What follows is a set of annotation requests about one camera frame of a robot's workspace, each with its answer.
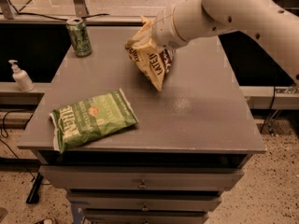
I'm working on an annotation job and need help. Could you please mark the black cable on floor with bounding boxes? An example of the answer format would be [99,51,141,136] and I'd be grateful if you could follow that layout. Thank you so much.
[0,109,45,205]

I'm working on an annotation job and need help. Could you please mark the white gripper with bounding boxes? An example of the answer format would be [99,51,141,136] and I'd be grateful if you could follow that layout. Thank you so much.
[132,6,188,52]

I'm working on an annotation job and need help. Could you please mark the black cable on ledge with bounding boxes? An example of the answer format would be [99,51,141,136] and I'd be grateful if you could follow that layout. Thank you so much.
[0,0,110,21]

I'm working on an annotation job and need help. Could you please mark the brown Late July chip bag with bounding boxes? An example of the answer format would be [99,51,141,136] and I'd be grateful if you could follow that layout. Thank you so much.
[125,40,175,91]

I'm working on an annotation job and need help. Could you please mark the top drawer metal knob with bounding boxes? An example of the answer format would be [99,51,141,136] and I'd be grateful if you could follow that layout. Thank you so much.
[137,180,148,189]

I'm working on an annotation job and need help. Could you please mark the green Kettle chip bag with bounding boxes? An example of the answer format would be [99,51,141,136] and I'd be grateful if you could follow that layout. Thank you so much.
[50,89,138,153]

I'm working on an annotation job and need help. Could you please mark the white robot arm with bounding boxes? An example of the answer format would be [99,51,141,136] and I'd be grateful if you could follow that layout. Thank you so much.
[128,0,299,81]

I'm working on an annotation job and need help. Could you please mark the white pump soap bottle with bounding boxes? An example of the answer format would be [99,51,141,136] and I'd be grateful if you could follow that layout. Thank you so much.
[8,60,35,91]

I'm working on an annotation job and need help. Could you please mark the grey drawer cabinet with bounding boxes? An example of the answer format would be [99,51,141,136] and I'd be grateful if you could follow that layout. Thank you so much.
[20,26,265,224]

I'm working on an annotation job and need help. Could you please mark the green soda can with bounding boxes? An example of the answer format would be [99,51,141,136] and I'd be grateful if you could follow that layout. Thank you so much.
[66,18,93,57]

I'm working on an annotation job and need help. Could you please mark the drawer metal knob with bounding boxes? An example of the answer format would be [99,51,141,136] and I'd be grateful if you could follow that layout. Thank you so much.
[137,180,148,189]
[141,203,149,212]

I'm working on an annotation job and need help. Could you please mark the grey metal window ledge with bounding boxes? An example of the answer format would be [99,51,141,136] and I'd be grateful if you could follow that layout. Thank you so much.
[0,13,142,26]

